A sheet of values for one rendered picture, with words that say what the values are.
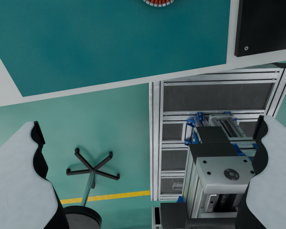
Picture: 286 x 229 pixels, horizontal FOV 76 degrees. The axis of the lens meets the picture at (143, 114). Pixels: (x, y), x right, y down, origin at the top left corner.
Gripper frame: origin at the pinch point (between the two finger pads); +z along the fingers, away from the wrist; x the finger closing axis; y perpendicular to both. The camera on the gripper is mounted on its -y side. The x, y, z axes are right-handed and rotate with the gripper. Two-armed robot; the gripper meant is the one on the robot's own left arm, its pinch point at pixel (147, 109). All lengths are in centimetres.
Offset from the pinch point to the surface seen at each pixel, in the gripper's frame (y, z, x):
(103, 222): 238, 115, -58
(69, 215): 119, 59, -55
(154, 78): 13.7, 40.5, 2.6
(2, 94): 18, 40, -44
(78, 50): 5.1, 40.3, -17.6
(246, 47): 5.4, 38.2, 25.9
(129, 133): 92, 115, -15
